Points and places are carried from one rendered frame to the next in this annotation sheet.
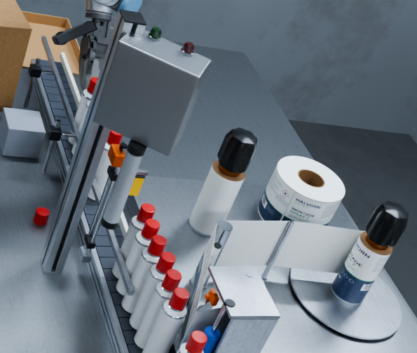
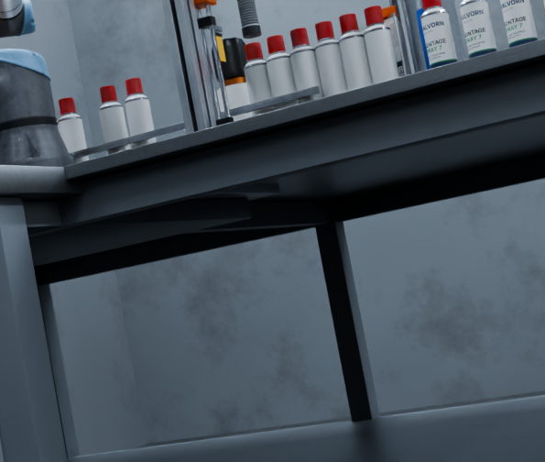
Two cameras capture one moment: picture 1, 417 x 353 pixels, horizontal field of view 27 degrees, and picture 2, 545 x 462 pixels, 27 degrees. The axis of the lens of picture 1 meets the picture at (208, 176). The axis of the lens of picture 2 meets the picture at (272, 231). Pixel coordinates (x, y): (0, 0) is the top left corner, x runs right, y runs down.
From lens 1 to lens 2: 213 cm
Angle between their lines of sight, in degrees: 47
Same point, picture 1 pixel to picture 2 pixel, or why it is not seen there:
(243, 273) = not seen: outside the picture
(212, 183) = (237, 98)
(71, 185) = (188, 37)
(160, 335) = (388, 59)
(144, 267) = (308, 60)
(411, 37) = (82, 324)
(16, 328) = not seen: hidden behind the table
